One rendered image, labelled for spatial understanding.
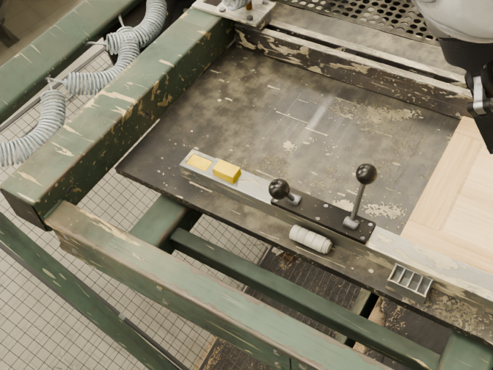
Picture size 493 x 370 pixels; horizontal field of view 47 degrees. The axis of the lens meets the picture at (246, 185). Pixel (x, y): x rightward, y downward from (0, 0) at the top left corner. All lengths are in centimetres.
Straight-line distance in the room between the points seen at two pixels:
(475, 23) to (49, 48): 146
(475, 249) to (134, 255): 62
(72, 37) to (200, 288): 101
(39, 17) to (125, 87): 609
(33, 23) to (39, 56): 554
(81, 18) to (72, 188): 76
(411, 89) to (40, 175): 81
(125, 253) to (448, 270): 58
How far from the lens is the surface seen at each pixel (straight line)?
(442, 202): 117
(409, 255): 106
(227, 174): 114
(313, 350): 95
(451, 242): 112
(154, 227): 121
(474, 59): 68
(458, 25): 45
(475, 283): 106
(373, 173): 102
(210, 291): 101
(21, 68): 173
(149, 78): 133
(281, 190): 99
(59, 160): 121
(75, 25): 183
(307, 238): 108
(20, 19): 728
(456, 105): 133
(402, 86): 135
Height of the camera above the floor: 171
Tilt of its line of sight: 8 degrees down
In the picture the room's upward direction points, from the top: 48 degrees counter-clockwise
